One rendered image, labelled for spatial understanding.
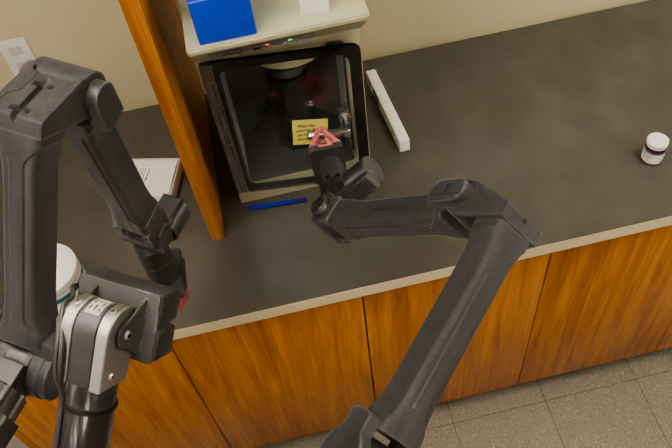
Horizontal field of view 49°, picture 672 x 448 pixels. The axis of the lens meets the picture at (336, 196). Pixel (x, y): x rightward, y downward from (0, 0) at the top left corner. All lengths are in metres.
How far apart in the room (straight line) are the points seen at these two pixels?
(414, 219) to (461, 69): 0.97
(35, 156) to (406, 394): 0.51
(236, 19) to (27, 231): 0.52
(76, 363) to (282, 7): 0.81
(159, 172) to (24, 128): 0.98
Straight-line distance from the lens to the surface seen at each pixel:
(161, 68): 1.35
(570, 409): 2.55
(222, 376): 1.92
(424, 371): 0.91
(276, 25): 1.31
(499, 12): 2.15
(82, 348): 0.72
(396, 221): 1.16
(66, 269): 1.62
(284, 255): 1.67
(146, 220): 1.20
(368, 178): 1.35
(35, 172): 0.92
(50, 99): 0.91
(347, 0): 1.34
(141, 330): 0.74
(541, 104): 1.96
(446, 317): 0.93
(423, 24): 2.09
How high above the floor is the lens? 2.32
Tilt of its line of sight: 52 degrees down
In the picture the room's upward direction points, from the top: 8 degrees counter-clockwise
